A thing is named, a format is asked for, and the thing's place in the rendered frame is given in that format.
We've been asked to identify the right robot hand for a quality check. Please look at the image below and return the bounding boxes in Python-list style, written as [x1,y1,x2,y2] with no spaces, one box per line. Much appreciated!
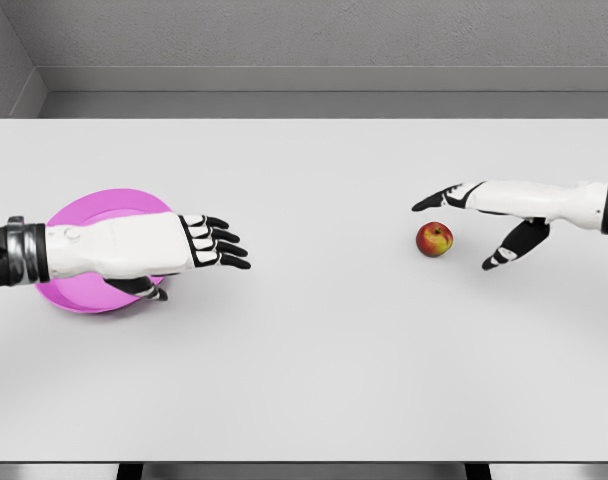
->
[411,180,575,272]

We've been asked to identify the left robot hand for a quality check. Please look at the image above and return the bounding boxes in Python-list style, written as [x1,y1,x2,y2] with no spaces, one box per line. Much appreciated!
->
[87,211,252,303]

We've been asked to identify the red yellow apple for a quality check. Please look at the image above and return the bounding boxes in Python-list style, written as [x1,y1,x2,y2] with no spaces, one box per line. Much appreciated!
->
[415,221,454,259]

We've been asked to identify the pink plate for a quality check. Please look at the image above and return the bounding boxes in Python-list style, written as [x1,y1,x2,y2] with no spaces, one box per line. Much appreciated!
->
[35,188,173,315]

